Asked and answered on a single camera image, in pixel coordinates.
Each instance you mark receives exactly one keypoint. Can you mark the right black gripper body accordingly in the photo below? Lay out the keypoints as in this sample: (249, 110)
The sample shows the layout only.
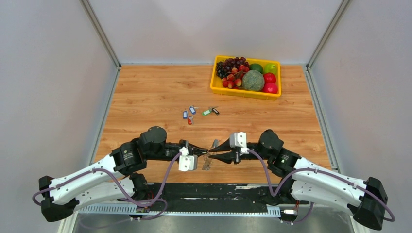
(239, 157)

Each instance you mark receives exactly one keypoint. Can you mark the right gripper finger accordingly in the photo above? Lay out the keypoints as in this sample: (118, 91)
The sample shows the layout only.
(227, 158)
(225, 146)

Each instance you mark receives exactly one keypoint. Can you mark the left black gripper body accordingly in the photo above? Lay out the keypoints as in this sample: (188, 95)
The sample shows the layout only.
(172, 149)

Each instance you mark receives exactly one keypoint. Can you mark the large keyring with small rings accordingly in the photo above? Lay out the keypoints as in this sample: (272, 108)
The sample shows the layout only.
(208, 161)

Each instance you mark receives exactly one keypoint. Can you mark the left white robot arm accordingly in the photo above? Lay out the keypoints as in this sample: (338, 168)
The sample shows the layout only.
(114, 176)

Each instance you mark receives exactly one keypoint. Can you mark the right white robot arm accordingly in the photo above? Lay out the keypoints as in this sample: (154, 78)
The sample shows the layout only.
(303, 180)

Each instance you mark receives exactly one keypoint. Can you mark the green tag key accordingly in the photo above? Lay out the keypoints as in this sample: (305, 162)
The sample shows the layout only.
(206, 112)

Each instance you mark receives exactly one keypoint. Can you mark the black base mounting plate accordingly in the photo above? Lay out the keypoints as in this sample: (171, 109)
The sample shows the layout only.
(221, 198)

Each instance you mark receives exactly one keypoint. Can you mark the blue tag key left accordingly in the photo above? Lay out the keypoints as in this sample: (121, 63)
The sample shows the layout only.
(184, 114)

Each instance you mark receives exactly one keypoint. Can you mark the lower red apple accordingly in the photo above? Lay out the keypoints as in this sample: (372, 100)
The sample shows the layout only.
(271, 88)

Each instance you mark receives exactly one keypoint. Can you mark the red apple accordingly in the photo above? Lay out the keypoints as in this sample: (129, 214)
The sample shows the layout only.
(271, 88)
(269, 77)

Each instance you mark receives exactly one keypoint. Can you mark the red cherries cluster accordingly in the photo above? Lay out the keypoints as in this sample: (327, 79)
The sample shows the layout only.
(231, 77)

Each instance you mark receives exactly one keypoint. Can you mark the green netted melon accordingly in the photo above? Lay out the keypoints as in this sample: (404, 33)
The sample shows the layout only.
(253, 81)

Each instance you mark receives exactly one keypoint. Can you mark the upper red apple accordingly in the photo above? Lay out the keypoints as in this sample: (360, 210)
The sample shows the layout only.
(269, 77)

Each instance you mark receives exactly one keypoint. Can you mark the dark purple grape bunch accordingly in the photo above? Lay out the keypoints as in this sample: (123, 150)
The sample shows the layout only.
(235, 66)

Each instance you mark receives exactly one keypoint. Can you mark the dark green lime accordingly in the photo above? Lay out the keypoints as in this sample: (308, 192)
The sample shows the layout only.
(256, 67)

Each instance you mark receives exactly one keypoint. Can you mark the light green apple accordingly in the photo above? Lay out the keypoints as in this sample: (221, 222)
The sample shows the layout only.
(271, 68)

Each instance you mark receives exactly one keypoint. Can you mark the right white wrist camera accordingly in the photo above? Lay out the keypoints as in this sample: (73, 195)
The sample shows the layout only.
(239, 140)

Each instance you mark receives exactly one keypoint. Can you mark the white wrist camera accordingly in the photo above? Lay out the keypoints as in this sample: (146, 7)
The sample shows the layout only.
(239, 140)
(187, 161)

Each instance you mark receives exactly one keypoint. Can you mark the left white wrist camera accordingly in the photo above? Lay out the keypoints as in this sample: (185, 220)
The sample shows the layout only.
(187, 161)

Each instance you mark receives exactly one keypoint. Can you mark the aluminium front rail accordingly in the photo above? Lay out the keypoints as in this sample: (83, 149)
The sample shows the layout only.
(119, 216)

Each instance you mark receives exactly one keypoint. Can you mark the right aluminium corner post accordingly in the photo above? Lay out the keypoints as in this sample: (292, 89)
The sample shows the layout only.
(328, 32)

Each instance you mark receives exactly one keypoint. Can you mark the aluminium corner post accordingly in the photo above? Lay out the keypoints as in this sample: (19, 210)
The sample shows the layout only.
(328, 32)
(86, 4)

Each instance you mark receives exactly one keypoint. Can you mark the left aluminium corner post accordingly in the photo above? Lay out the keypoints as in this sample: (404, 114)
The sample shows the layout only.
(86, 4)

